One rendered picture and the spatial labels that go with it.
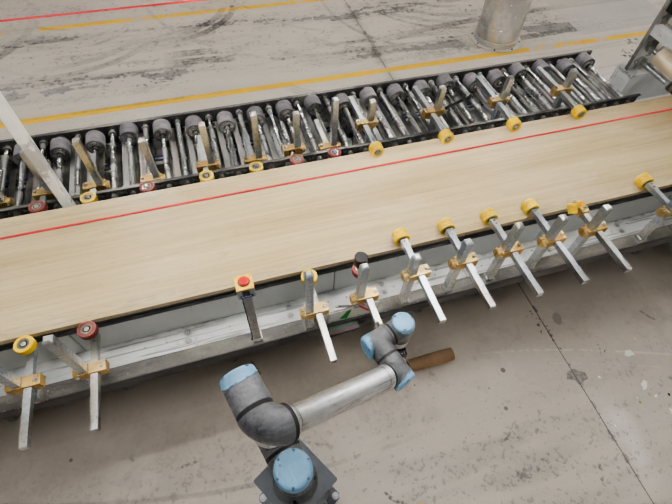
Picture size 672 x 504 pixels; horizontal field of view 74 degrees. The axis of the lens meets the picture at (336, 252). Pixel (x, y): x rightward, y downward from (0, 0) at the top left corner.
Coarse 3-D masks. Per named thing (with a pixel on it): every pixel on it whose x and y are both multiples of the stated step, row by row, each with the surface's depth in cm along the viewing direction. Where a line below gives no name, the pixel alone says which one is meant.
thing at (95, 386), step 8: (96, 336) 200; (96, 344) 198; (96, 352) 196; (96, 360) 193; (96, 376) 189; (96, 384) 188; (96, 392) 186; (96, 400) 184; (96, 408) 182; (96, 416) 180; (96, 424) 178
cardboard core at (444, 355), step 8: (432, 352) 283; (440, 352) 281; (448, 352) 281; (408, 360) 278; (416, 360) 277; (424, 360) 277; (432, 360) 278; (440, 360) 279; (448, 360) 281; (416, 368) 276
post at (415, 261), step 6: (414, 258) 198; (420, 258) 198; (414, 264) 200; (408, 270) 208; (414, 270) 204; (402, 288) 222; (408, 288) 218; (402, 294) 224; (408, 294) 223; (402, 300) 227
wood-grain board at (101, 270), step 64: (640, 128) 287; (192, 192) 241; (256, 192) 243; (320, 192) 244; (384, 192) 246; (448, 192) 248; (512, 192) 250; (576, 192) 252; (640, 192) 256; (0, 256) 213; (64, 256) 214; (128, 256) 216; (192, 256) 217; (256, 256) 218; (320, 256) 220; (0, 320) 194; (64, 320) 195
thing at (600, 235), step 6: (582, 216) 236; (588, 216) 234; (588, 222) 233; (600, 234) 227; (600, 240) 228; (606, 240) 225; (606, 246) 225; (612, 246) 223; (612, 252) 222; (618, 252) 221; (618, 258) 219; (624, 258) 219; (618, 264) 220; (624, 264) 217; (624, 270) 217
